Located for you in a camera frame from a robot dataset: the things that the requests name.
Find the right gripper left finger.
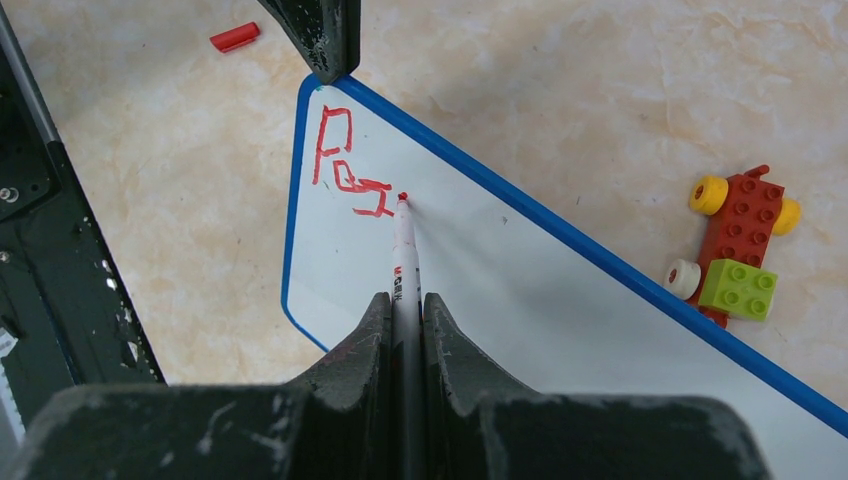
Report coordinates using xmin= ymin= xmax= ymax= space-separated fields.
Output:
xmin=5 ymin=293 xmax=395 ymax=479

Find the blue framed whiteboard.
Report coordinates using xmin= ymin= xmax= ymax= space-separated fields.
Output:
xmin=281 ymin=76 xmax=847 ymax=479

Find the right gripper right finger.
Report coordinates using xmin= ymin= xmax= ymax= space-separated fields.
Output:
xmin=423 ymin=293 xmax=771 ymax=479

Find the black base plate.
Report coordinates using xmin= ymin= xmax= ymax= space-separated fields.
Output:
xmin=1 ymin=19 xmax=164 ymax=434

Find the white whiteboard marker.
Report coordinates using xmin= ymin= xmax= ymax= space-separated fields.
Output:
xmin=392 ymin=192 xmax=426 ymax=479

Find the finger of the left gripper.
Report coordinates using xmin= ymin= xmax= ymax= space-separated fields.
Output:
xmin=258 ymin=0 xmax=346 ymax=84
xmin=331 ymin=0 xmax=362 ymax=77

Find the colourful toy brick vehicle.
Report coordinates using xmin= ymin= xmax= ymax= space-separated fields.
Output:
xmin=662 ymin=164 xmax=802 ymax=329

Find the red marker cap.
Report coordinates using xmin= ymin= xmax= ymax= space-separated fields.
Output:
xmin=209 ymin=22 xmax=261 ymax=53

